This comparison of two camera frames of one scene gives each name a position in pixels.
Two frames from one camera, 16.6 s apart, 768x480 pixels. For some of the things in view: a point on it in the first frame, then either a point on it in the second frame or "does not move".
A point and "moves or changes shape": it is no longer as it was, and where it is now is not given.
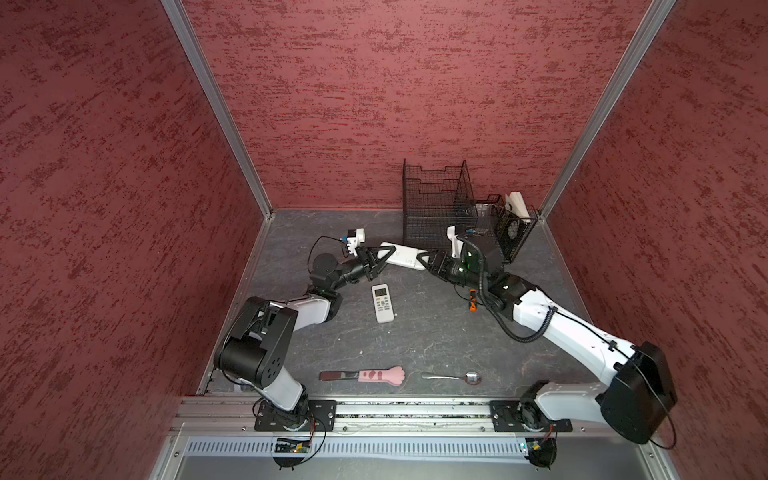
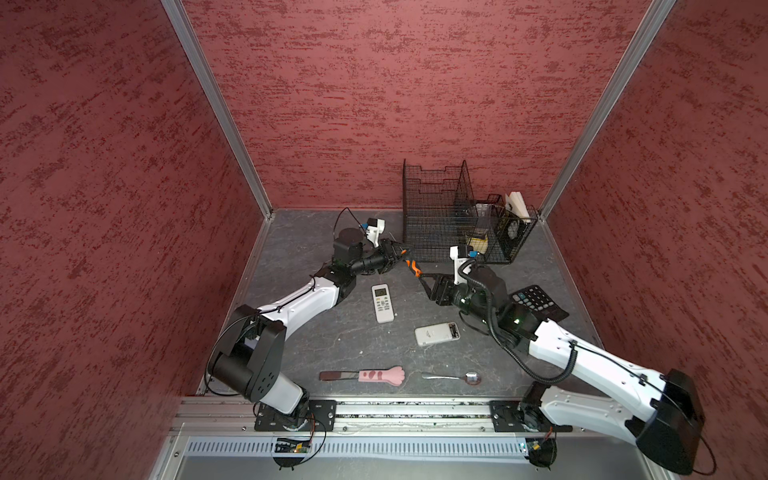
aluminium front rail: [230, 414] does not move
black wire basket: [436, 199] does not move
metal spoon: [471, 378] does not move
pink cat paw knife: [394, 375] does not move
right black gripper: [440, 263] to [432, 294]
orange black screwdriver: [473, 300] moves or changes shape
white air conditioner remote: [383, 303] does not move
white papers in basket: [515, 202] does not move
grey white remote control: [405, 255] to [437, 333]
